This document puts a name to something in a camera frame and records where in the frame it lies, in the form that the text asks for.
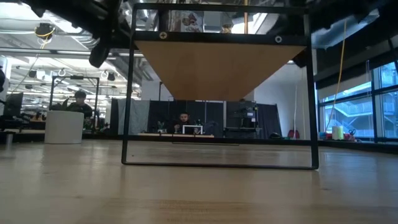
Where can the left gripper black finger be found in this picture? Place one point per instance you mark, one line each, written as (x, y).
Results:
(99, 53)

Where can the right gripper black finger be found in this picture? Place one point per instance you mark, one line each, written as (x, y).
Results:
(301, 59)

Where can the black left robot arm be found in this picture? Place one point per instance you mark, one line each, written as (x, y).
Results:
(77, 12)

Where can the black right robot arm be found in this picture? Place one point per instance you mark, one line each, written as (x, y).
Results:
(357, 12)

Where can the black yellow ceiling device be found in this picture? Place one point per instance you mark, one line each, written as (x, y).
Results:
(45, 31)

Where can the black curtain partition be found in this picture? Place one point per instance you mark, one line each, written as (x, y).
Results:
(267, 121)

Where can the black equipment rack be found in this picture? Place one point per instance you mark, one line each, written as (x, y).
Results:
(245, 116)

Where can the pale cylinder container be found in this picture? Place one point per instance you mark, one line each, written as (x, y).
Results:
(337, 132)

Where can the far wooden desk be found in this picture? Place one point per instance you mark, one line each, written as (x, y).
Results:
(155, 135)

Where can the dark computer monitor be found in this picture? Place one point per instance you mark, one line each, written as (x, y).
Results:
(13, 104)

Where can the person at far desk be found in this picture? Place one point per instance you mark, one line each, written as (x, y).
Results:
(183, 123)

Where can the distant black rig frame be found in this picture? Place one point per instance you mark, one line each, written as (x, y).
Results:
(74, 77)

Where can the person behind black frame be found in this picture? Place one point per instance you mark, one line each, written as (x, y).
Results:
(81, 104)

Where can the red object by wall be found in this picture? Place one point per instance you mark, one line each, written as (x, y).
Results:
(293, 134)

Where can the wooden shelf riser black frame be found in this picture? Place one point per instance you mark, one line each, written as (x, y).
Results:
(217, 68)

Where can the small white frame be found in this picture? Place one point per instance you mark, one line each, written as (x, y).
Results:
(192, 126)

